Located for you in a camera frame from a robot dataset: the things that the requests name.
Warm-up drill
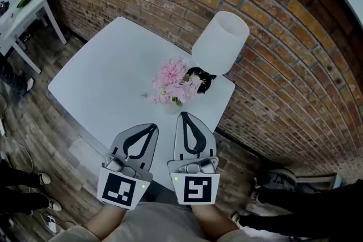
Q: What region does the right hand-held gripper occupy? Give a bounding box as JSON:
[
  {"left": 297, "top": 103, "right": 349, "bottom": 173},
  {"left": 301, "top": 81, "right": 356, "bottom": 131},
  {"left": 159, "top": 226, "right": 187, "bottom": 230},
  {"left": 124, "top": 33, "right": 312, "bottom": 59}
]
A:
[{"left": 166, "top": 112, "right": 221, "bottom": 206}]

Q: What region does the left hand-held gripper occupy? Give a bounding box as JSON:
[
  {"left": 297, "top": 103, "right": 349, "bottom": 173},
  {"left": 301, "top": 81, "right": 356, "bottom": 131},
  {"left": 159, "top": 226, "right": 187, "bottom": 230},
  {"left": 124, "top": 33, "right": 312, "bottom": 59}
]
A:
[{"left": 96, "top": 123, "right": 159, "bottom": 210}]

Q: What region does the white vase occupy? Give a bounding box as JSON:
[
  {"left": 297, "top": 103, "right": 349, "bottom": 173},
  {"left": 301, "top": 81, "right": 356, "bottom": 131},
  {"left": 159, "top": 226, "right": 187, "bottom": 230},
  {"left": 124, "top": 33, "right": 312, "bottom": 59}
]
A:
[{"left": 162, "top": 97, "right": 187, "bottom": 116}]

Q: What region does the pink flowers bunch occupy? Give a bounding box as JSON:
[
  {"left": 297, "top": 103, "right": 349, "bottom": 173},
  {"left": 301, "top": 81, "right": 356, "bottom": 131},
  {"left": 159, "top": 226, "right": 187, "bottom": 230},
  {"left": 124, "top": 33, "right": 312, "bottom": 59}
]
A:
[{"left": 140, "top": 57, "right": 208, "bottom": 108}]

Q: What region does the person's right forearm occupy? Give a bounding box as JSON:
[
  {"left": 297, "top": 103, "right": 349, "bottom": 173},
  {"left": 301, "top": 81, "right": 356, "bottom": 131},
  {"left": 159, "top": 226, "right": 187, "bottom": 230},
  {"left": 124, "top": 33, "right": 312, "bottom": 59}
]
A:
[{"left": 190, "top": 203, "right": 242, "bottom": 239}]

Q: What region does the person's left forearm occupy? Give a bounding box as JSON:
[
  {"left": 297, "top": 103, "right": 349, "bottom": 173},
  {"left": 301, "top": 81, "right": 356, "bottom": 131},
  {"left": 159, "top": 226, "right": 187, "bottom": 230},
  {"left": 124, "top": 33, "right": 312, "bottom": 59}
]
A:
[{"left": 83, "top": 203, "right": 127, "bottom": 240}]

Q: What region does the person's beige shirt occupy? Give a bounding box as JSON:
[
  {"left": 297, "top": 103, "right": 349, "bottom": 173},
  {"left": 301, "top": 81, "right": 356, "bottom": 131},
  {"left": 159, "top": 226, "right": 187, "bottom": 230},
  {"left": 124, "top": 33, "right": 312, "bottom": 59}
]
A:
[{"left": 48, "top": 201, "right": 273, "bottom": 242}]

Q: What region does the white shade lamp, black base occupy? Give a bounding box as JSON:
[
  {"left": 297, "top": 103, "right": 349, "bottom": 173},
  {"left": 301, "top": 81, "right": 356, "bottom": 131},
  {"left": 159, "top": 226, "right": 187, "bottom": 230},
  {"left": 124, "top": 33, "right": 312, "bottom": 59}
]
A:
[{"left": 185, "top": 11, "right": 250, "bottom": 95}]

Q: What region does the white power adapter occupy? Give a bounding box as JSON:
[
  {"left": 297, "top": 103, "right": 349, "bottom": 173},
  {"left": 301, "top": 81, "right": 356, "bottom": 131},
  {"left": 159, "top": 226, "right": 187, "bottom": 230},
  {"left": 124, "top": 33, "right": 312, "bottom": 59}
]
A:
[{"left": 45, "top": 214, "right": 57, "bottom": 233}]

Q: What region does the small white side table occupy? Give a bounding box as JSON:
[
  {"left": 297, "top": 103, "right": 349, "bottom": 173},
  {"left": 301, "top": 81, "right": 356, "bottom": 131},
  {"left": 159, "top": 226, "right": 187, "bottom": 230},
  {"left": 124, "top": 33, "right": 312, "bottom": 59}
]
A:
[{"left": 0, "top": 0, "right": 68, "bottom": 74}]

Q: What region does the light grey floor frame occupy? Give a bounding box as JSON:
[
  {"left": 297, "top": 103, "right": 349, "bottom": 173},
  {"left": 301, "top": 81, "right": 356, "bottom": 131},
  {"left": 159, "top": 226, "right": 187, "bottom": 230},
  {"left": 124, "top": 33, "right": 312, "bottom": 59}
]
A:
[{"left": 294, "top": 174, "right": 348, "bottom": 193}]

